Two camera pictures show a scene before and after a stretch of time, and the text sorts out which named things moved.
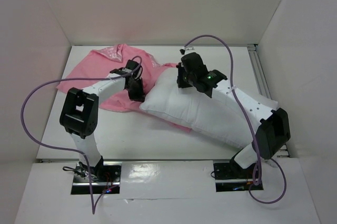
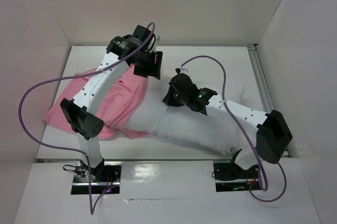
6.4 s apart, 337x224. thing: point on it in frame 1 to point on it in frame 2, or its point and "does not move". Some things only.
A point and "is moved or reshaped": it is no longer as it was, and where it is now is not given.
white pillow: (217, 117) is moved or reshaped
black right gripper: (181, 77) to (169, 95)
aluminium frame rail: (257, 64) does not move
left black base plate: (105, 175) does not move
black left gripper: (138, 96) to (145, 72)
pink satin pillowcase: (117, 58) is moved or reshaped
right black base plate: (231, 177) does not move
